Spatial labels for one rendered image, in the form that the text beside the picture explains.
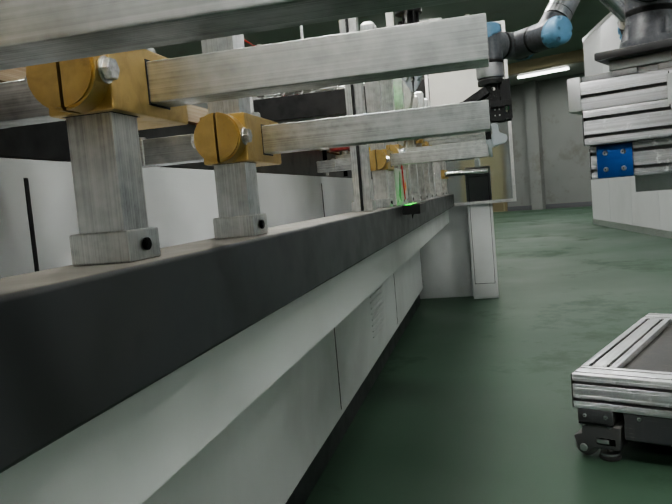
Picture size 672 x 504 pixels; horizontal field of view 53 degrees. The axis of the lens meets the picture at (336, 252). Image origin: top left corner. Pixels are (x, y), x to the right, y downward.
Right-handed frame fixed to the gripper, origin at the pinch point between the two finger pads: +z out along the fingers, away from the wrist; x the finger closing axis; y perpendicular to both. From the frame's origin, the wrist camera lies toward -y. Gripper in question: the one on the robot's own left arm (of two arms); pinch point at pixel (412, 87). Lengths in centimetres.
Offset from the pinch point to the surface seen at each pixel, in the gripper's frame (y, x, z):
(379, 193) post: 14.1, -14.1, 27.7
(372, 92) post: 14.2, -13.7, 2.9
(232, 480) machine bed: 65, -54, 75
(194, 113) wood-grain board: 69, -54, 13
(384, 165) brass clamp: 17.2, -12.9, 21.1
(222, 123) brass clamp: 111, -48, 20
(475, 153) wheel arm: 18.3, 9.9, 20.0
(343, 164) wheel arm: 6.9, -21.4, 19.4
